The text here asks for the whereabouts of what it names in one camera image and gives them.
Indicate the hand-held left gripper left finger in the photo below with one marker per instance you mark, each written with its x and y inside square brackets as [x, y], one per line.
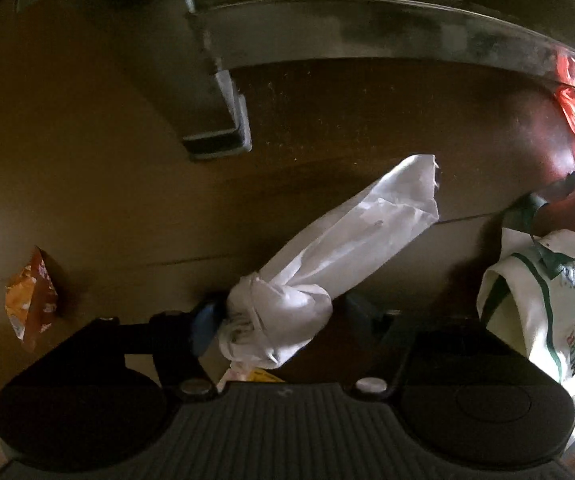
[207, 325]

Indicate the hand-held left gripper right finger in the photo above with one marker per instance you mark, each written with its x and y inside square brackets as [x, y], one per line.
[367, 320]

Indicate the white twisted paper wrapper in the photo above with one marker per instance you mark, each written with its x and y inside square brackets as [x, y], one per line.
[347, 240]

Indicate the green white snack bag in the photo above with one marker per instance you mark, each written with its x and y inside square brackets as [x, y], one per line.
[542, 300]

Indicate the small orange snack wrapper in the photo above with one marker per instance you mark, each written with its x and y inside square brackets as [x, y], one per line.
[29, 305]

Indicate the metal bench frame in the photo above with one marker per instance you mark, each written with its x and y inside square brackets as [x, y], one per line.
[367, 35]

